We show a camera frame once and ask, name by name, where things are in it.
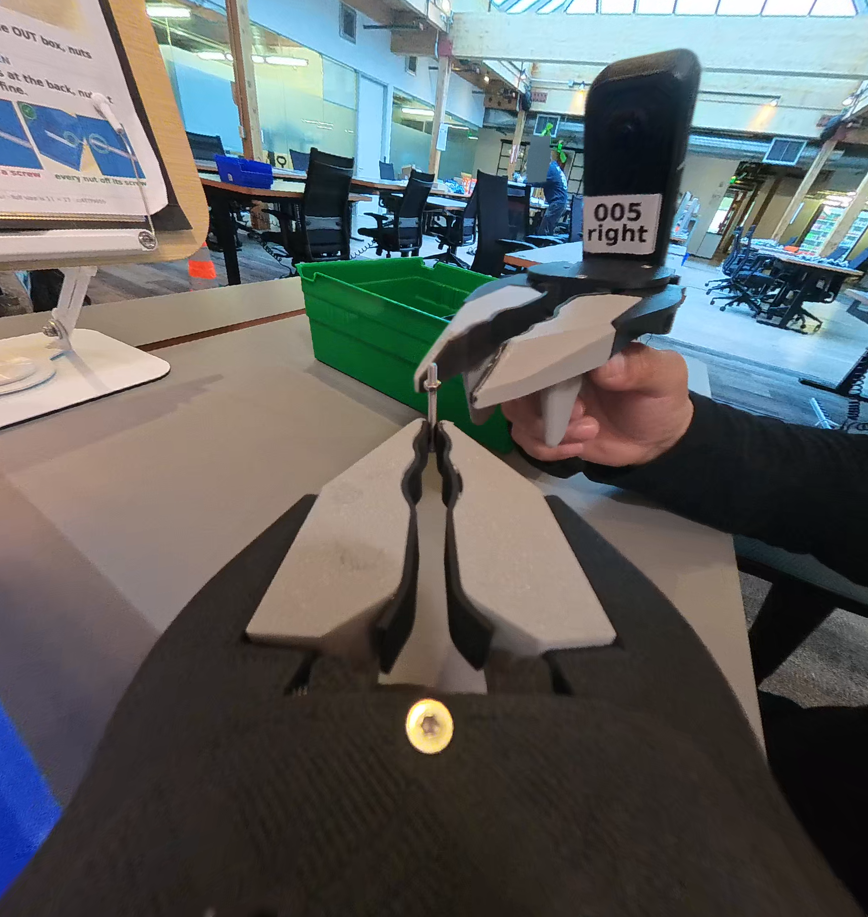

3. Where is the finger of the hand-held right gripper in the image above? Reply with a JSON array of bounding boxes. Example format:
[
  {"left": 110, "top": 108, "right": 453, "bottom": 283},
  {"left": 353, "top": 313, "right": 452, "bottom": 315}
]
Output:
[
  {"left": 414, "top": 281, "right": 550, "bottom": 391},
  {"left": 466, "top": 292, "right": 644, "bottom": 448}
]

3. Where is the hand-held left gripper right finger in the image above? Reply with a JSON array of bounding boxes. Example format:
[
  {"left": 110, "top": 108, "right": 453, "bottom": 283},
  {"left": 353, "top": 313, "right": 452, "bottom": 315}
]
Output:
[{"left": 434, "top": 420, "right": 616, "bottom": 671}]

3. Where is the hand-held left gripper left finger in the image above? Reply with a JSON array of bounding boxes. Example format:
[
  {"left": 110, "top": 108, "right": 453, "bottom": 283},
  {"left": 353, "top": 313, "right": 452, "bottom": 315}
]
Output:
[{"left": 246, "top": 417, "right": 433, "bottom": 674}]

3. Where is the green plastic bin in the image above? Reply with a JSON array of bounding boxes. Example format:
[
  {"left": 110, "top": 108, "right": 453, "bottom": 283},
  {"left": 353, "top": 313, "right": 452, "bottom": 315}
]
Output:
[{"left": 296, "top": 258, "right": 517, "bottom": 454}]

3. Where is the large blue plastic bin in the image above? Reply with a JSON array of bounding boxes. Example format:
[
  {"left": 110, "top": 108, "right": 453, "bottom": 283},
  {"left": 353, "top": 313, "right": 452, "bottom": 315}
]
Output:
[{"left": 0, "top": 662, "right": 63, "bottom": 917}]

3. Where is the person's right forearm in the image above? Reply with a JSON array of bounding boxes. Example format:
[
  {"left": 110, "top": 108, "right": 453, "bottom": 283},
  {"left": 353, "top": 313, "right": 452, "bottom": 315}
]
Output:
[{"left": 584, "top": 390, "right": 868, "bottom": 596}]

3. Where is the grey desk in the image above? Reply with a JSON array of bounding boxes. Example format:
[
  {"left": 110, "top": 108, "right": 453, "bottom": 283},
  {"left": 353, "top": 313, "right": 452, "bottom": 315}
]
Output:
[{"left": 0, "top": 276, "right": 764, "bottom": 917}]

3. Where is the person's right hand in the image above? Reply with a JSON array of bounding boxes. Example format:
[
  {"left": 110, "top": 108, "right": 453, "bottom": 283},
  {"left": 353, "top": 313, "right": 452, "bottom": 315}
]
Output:
[{"left": 509, "top": 344, "right": 694, "bottom": 467}]

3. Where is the wood-edged office table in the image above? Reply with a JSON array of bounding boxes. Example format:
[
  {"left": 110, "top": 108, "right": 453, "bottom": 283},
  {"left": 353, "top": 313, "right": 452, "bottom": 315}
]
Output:
[{"left": 504, "top": 240, "right": 585, "bottom": 277}]

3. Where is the wood-topped office table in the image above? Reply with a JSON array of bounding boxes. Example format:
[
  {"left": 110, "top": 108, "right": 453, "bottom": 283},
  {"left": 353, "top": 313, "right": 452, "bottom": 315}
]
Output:
[{"left": 198, "top": 175, "right": 370, "bottom": 288}]

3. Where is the small blue bin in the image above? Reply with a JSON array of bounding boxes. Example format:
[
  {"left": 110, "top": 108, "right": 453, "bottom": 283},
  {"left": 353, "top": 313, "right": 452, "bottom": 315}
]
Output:
[{"left": 214, "top": 154, "right": 274, "bottom": 189}]

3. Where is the person's office chair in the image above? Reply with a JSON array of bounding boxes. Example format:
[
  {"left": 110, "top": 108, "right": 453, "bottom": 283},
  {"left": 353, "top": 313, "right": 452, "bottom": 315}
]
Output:
[{"left": 735, "top": 537, "right": 868, "bottom": 689}]

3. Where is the white and wooden document stand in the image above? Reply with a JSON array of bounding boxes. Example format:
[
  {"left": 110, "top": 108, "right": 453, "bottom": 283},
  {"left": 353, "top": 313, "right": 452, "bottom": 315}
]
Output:
[{"left": 0, "top": 0, "right": 209, "bottom": 437}]

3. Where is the black backing board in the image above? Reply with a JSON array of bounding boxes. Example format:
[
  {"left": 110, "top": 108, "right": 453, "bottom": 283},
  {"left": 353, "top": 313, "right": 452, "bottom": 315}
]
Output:
[{"left": 101, "top": 0, "right": 195, "bottom": 234}]

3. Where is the person's lap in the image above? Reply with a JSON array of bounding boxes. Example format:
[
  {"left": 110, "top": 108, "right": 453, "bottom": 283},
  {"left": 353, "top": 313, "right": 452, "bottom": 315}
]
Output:
[{"left": 760, "top": 688, "right": 868, "bottom": 917}]

